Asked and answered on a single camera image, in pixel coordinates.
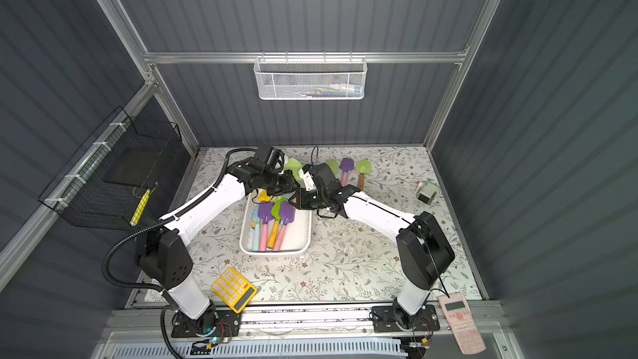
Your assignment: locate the white wire mesh basket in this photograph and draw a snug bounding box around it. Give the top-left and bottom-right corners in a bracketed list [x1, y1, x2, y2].
[254, 57, 368, 101]

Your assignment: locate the blue shovel blue handle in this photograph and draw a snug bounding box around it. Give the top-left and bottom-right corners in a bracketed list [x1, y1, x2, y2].
[251, 208, 261, 252]

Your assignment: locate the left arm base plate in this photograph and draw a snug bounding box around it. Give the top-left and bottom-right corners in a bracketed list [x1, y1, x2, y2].
[170, 309, 242, 338]

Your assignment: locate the pale green tape dispenser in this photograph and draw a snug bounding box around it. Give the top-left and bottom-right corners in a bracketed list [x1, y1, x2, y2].
[415, 181, 440, 205]

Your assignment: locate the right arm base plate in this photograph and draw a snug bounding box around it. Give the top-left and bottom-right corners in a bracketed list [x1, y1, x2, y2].
[369, 305, 440, 333]

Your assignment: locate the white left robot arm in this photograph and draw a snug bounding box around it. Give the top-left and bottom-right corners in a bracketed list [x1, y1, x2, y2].
[135, 145, 300, 321]

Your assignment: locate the green shovel brown handle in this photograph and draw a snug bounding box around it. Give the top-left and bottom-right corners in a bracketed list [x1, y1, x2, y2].
[355, 159, 372, 190]

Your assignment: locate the black corrugated cable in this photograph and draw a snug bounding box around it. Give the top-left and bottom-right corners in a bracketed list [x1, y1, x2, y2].
[101, 146, 258, 293]

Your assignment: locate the purple shovel pink handle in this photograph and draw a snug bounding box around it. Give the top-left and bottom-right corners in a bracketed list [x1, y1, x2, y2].
[339, 158, 355, 186]
[273, 201, 296, 252]

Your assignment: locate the pink calculator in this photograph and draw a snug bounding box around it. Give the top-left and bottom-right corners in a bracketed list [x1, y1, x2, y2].
[438, 293, 486, 355]

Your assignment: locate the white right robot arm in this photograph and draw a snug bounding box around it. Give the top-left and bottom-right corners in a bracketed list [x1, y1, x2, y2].
[282, 164, 455, 323]

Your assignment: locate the green shovel wooden handle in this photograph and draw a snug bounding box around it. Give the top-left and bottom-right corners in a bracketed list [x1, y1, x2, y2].
[284, 158, 305, 186]
[326, 159, 341, 176]

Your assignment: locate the yellow calculator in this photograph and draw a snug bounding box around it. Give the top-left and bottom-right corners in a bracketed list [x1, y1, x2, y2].
[211, 268, 257, 313]

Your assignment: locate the black wire basket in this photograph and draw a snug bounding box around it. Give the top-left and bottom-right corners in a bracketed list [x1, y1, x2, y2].
[38, 112, 189, 230]

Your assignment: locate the white plastic storage box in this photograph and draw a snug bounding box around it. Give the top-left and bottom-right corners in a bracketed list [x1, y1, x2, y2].
[239, 189, 312, 256]

